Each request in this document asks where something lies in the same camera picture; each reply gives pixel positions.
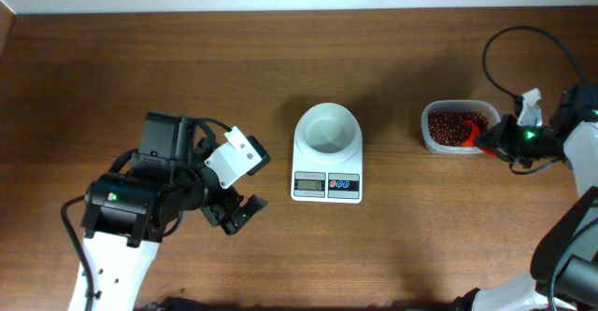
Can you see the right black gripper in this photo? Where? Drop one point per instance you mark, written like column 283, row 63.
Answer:
column 498, row 139

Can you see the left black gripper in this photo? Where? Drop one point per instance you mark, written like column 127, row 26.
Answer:
column 218, row 215

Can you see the orange measuring scoop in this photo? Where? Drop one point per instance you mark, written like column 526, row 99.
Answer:
column 474, row 133

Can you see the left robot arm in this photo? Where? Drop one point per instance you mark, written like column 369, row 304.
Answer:
column 143, row 197

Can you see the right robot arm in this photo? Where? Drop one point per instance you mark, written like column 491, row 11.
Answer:
column 563, row 269

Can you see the white digital kitchen scale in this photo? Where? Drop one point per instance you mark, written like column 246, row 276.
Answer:
column 332, row 179

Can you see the clear plastic container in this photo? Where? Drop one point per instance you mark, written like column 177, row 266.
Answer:
column 455, row 106

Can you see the red beans in container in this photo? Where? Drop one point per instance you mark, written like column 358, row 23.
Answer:
column 447, row 128

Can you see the white round bowl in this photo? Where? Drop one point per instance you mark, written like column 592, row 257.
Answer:
column 327, row 129

